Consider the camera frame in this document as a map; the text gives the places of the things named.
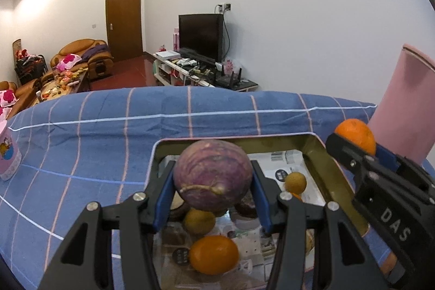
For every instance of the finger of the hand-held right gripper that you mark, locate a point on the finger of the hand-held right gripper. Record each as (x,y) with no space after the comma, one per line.
(343,149)
(387,155)

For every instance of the cluttered coffee table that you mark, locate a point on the cluttered coffee table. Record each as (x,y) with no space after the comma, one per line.
(66,86)

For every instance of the blue checked bedsheet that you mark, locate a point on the blue checked bedsheet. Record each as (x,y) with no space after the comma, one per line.
(102,140)

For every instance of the brown-green kiwi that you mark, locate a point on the brown-green kiwi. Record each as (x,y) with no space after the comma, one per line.
(198,221)

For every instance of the black side table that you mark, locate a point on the black side table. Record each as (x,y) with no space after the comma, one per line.
(246,84)

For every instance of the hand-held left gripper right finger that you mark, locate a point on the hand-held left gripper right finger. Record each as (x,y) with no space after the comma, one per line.
(261,205)

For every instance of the black rack with clothes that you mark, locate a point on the black rack with clothes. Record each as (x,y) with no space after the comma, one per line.
(29,67)

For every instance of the pink cartoon cup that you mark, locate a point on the pink cartoon cup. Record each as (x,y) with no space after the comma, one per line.
(8,154)

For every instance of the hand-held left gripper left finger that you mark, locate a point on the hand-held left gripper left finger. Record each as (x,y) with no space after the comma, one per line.
(165,201)

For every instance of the wall power outlet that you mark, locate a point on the wall power outlet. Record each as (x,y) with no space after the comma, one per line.
(225,7)

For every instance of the brown leather armchair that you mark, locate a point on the brown leather armchair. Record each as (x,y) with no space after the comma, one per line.
(98,64)

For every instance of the black router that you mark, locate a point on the black router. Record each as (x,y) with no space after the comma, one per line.
(228,81)

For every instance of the pink patterned plastic bag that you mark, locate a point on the pink patterned plastic bag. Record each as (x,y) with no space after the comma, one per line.
(231,65)

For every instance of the white set-top box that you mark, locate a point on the white set-top box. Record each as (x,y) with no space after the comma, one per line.
(167,54)

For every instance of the pink floral pillow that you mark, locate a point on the pink floral pillow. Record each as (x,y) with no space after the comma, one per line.
(68,62)

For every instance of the small yellow round fruit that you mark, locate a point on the small yellow round fruit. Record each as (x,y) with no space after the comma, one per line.
(295,183)

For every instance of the black television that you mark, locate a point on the black television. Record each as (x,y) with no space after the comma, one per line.
(200,35)

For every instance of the pink floral cushion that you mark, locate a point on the pink floral cushion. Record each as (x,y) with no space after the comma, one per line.
(7,98)

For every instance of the brown wooden door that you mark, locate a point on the brown wooden door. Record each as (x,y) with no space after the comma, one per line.
(124,20)

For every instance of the white television stand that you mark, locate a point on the white television stand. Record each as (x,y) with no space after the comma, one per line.
(168,71)

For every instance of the purple cloth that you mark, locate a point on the purple cloth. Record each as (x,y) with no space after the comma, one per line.
(95,51)

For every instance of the pink gift bag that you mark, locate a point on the pink gift bag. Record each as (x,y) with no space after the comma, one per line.
(176,38)

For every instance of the brown leather sofa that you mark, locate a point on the brown leather sofa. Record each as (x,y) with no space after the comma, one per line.
(25,93)

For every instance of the metal tin box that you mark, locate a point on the metal tin box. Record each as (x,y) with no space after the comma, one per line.
(314,149)

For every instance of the purple passion fruit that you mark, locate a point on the purple passion fruit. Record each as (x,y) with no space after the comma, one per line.
(212,171)

